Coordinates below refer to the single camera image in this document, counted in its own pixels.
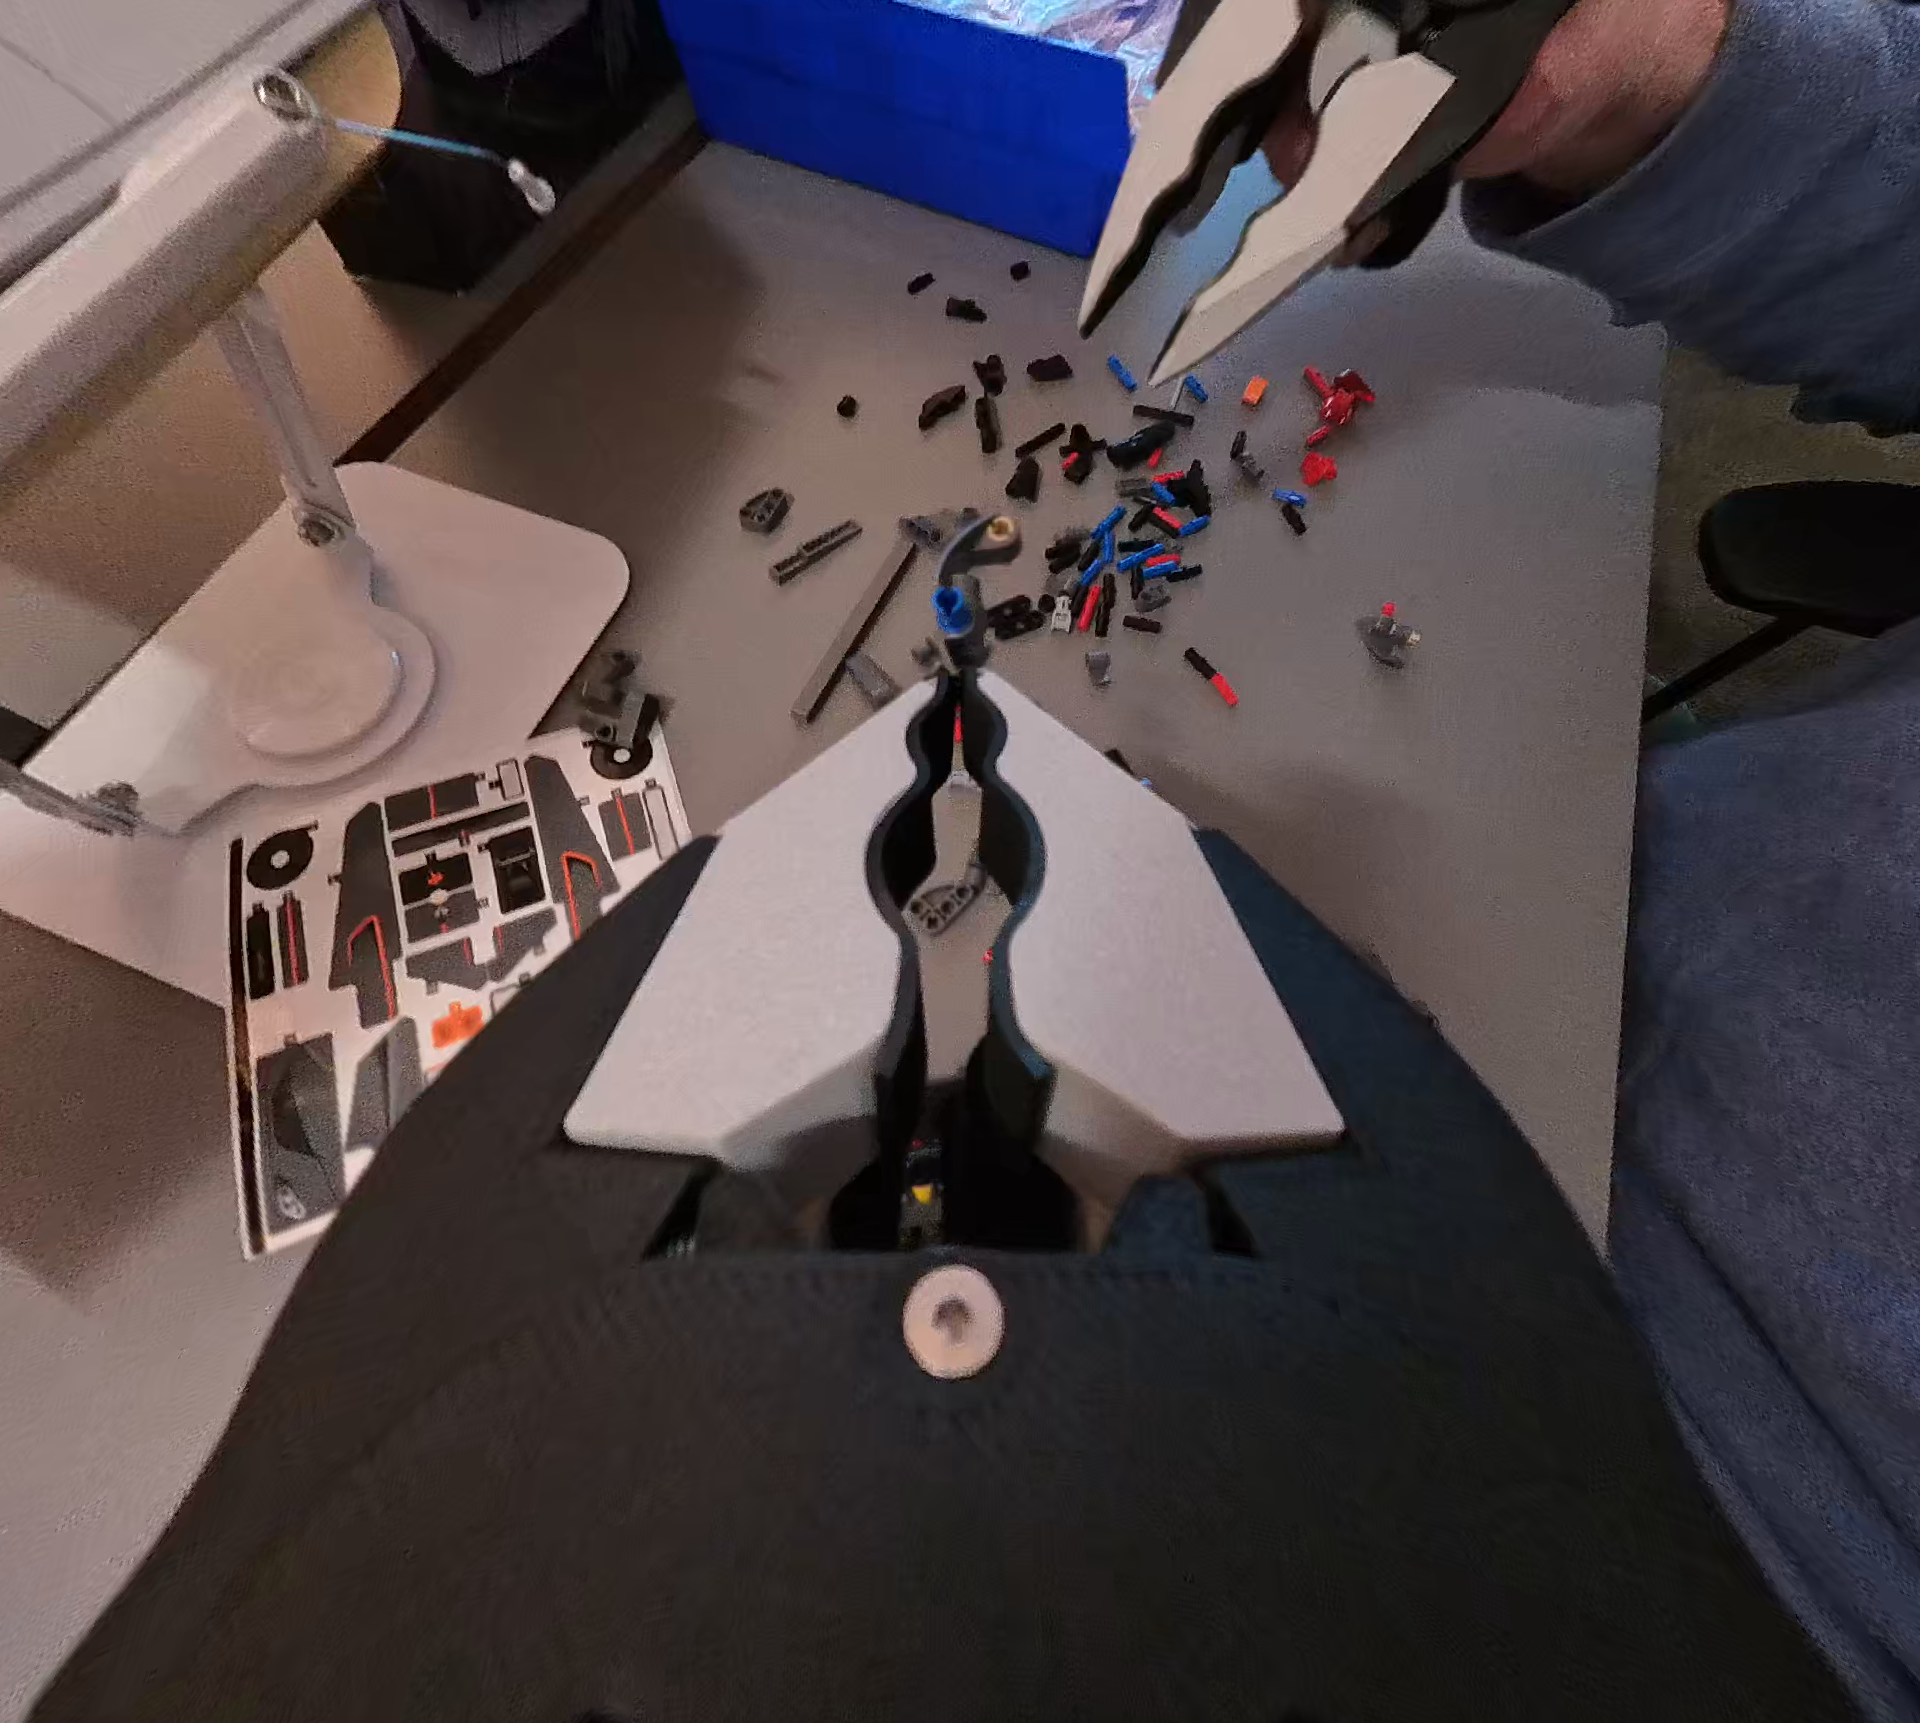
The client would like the lego sticker sheet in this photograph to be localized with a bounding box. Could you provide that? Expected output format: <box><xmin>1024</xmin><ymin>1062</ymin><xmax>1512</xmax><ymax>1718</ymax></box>
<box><xmin>224</xmin><ymin>720</ymin><xmax>700</xmax><ymax>1263</ymax></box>

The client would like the dark grey lego wheel piece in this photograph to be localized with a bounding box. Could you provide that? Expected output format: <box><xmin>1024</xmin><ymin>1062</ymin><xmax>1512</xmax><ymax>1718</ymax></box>
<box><xmin>577</xmin><ymin>643</ymin><xmax>675</xmax><ymax>782</ymax></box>

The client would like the white book stand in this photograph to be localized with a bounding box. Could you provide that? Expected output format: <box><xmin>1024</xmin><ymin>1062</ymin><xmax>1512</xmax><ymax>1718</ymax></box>
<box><xmin>0</xmin><ymin>62</ymin><xmax>633</xmax><ymax>1008</ymax></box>

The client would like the long grey lego beam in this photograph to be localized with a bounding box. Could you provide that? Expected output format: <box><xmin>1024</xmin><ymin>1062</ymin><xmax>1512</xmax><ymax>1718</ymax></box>
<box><xmin>790</xmin><ymin>528</ymin><xmax>924</xmax><ymax>727</ymax></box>

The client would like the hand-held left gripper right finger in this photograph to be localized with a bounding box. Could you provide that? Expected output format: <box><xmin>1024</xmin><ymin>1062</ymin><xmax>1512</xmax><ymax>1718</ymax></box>
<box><xmin>958</xmin><ymin>672</ymin><xmax>1348</xmax><ymax>1166</ymax></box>

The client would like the pile of small lego pieces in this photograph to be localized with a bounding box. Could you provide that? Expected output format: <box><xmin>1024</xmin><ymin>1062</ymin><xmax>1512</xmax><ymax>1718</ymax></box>
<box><xmin>731</xmin><ymin>257</ymin><xmax>1384</xmax><ymax>715</ymax></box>

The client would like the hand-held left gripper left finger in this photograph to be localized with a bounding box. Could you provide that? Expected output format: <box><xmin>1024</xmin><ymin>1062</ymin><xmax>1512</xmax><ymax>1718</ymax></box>
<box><xmin>563</xmin><ymin>676</ymin><xmax>964</xmax><ymax>1169</ymax></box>

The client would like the person's right forearm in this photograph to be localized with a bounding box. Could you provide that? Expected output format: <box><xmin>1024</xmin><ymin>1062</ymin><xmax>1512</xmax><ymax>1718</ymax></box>
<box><xmin>1457</xmin><ymin>0</ymin><xmax>1920</xmax><ymax>432</ymax></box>

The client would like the blue plastic bin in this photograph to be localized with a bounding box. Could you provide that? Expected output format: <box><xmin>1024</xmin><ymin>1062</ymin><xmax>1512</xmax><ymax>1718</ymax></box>
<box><xmin>623</xmin><ymin>0</ymin><xmax>1251</xmax><ymax>266</ymax></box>

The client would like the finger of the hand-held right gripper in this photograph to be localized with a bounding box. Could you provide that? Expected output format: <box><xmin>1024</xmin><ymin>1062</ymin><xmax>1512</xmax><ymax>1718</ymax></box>
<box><xmin>1145</xmin><ymin>48</ymin><xmax>1460</xmax><ymax>390</ymax></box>
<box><xmin>1072</xmin><ymin>0</ymin><xmax>1307</xmax><ymax>339</ymax></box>

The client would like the small lego assembly blue pin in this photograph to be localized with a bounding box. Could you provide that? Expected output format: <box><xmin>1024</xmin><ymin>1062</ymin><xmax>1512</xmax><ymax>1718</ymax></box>
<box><xmin>907</xmin><ymin>506</ymin><xmax>1024</xmax><ymax>709</ymax></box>

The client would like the person's right hand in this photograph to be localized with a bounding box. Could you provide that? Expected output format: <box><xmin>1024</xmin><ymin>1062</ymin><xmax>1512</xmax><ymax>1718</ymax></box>
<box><xmin>1457</xmin><ymin>0</ymin><xmax>1732</xmax><ymax>186</ymax></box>

